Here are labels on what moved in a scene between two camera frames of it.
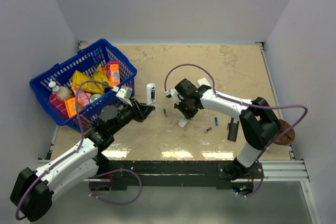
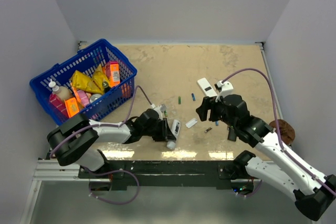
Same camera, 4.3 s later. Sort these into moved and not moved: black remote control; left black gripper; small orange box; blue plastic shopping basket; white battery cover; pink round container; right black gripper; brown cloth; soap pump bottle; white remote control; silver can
Moved: left black gripper; white remote control; white battery cover; right black gripper
Not moved: blue plastic shopping basket; silver can; black remote control; pink round container; brown cloth; small orange box; soap pump bottle
